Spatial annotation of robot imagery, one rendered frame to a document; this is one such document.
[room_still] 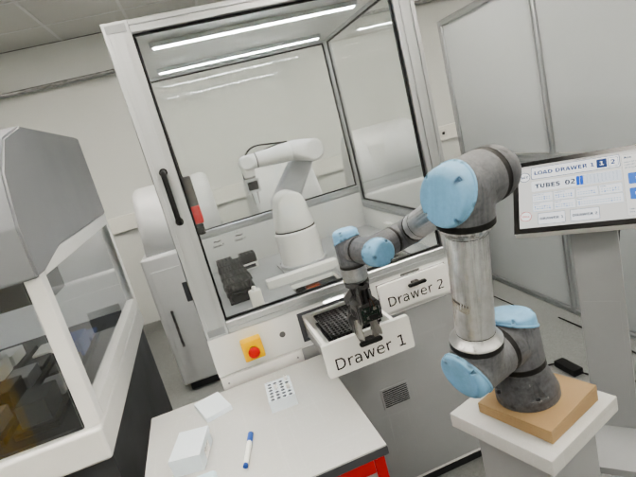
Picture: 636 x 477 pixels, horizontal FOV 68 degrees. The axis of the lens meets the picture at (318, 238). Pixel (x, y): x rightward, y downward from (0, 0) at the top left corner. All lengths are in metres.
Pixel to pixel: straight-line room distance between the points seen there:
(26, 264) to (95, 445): 0.54
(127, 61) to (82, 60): 3.34
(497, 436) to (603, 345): 1.08
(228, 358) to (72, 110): 3.58
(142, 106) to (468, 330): 1.14
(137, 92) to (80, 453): 1.06
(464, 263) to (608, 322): 1.30
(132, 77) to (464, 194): 1.10
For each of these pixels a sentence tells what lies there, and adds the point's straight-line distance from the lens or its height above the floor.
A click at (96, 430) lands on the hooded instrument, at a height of 0.90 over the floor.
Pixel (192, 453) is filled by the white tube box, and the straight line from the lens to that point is 1.42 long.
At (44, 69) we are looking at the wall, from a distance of 5.02.
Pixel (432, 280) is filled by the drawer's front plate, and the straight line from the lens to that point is 1.87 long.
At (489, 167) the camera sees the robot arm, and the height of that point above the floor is 1.40.
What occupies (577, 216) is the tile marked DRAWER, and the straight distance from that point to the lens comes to 1.98.
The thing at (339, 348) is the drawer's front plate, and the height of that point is 0.90.
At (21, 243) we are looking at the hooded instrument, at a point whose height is 1.46.
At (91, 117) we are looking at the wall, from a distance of 4.90.
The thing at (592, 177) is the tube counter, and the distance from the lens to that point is 2.04.
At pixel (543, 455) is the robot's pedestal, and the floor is 0.76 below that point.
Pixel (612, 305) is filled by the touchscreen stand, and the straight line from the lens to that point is 2.19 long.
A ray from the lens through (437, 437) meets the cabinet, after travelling 2.18.
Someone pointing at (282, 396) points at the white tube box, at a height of 0.80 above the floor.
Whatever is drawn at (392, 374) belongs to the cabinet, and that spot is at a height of 0.56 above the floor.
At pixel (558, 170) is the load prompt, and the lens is 2.07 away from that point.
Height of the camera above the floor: 1.56
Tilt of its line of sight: 13 degrees down
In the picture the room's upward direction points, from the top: 15 degrees counter-clockwise
